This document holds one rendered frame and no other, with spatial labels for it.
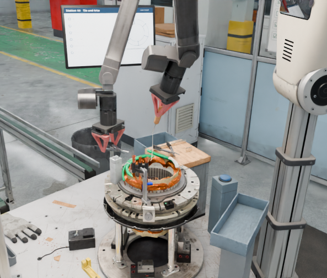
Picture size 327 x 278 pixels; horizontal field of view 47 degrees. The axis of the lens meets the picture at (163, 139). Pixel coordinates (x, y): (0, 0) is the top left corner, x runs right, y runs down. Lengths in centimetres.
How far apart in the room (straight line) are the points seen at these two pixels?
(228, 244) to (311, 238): 193
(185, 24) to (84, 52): 128
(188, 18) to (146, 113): 287
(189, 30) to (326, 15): 37
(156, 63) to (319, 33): 44
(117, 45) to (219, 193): 64
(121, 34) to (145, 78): 242
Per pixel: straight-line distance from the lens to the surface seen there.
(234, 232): 120
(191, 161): 149
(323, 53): 117
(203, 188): 160
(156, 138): 173
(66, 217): 168
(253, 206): 132
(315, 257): 285
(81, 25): 218
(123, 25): 128
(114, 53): 127
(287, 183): 138
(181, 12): 94
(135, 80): 379
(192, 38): 98
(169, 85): 109
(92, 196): 181
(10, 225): 166
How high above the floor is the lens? 174
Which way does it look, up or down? 24 degrees down
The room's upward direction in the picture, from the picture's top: 2 degrees clockwise
